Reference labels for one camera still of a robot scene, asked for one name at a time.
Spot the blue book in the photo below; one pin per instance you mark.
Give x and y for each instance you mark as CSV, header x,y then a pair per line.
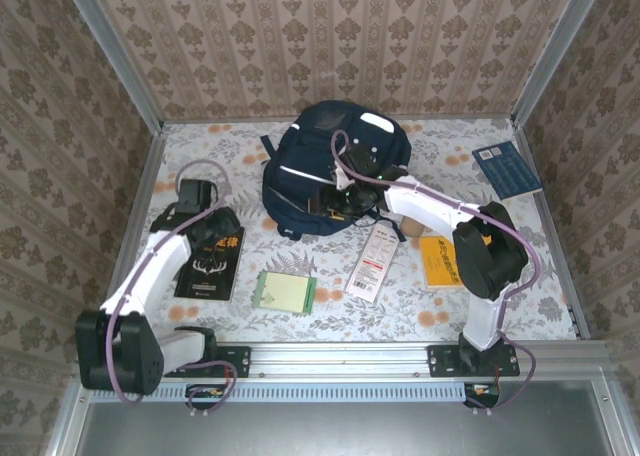
x,y
505,168

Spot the aluminium frame post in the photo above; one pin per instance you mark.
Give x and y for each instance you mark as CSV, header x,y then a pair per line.
x,y
115,61
555,51

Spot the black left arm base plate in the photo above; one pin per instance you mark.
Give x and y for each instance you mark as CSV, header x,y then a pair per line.
x,y
235,361

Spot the aluminium right frame post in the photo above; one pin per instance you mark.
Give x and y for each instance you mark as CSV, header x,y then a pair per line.
x,y
555,51

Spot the aluminium left frame post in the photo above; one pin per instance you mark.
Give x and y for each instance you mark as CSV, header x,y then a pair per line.
x,y
115,61

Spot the white ruler set package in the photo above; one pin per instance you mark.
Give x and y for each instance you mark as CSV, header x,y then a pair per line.
x,y
372,266

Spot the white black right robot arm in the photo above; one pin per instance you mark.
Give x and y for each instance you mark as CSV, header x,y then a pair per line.
x,y
425,201

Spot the aluminium left side rail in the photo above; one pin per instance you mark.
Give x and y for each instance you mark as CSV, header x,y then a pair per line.
x,y
146,186

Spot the green notepad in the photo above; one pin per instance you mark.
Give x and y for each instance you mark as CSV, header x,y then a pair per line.
x,y
282,293

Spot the navy blue backpack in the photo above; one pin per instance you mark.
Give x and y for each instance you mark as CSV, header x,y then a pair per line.
x,y
300,151

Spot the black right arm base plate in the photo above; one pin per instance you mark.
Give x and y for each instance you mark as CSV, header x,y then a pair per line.
x,y
440,361

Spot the aluminium front frame rail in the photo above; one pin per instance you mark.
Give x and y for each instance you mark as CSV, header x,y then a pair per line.
x,y
340,358

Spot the black book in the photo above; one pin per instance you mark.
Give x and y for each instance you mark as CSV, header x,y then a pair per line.
x,y
210,276

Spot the yellow book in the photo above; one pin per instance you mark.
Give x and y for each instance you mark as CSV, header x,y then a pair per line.
x,y
440,266

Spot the grey metal panel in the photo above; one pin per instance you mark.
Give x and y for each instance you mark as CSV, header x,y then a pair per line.
x,y
350,431

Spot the floral tablecloth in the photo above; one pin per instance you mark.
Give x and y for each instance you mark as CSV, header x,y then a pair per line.
x,y
450,316

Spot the aluminium right side rail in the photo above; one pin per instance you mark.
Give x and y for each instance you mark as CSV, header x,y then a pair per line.
x,y
573,301

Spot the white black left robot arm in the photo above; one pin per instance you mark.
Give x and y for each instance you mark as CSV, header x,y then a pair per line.
x,y
155,271

